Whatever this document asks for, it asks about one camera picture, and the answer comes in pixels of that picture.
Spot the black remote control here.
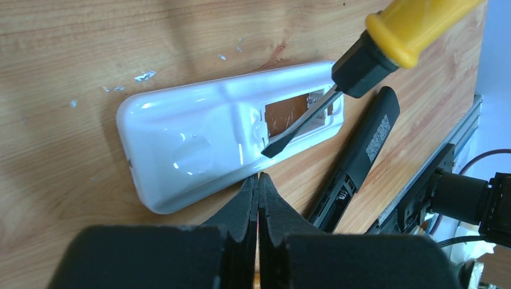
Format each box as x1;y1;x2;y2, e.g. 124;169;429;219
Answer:
308;86;400;233

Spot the white remote orange battery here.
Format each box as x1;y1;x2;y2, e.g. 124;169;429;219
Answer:
116;61;344;214

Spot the yellow handled screwdriver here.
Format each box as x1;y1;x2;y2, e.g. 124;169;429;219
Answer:
262;0;481;158

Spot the orange AAA battery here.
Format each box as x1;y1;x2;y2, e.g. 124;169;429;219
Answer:
252;255;261;289

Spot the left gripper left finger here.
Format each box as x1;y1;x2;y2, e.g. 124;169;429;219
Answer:
49;175;259;288

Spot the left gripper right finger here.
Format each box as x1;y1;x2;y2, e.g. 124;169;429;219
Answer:
259;173;460;288

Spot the aluminium frame rail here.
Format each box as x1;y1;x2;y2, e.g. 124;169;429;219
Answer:
366;94;483;234

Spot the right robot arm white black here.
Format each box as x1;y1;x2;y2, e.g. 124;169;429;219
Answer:
427;171;510;248

